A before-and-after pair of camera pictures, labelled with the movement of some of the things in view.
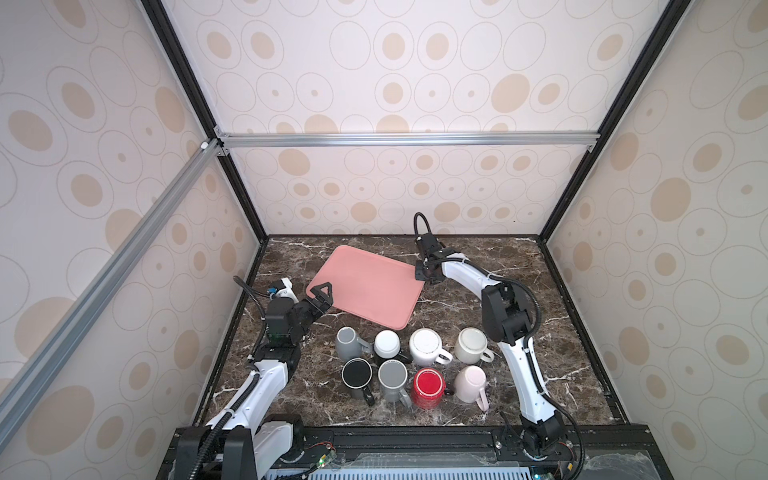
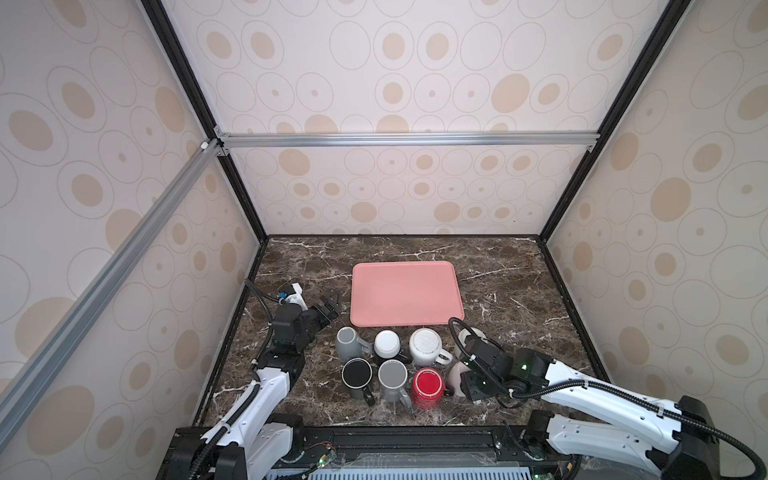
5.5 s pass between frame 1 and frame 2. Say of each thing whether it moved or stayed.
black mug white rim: stayed
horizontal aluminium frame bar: stayed
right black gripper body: moved
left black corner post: stayed
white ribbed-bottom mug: stayed
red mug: stayed
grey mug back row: stayed
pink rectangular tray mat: moved
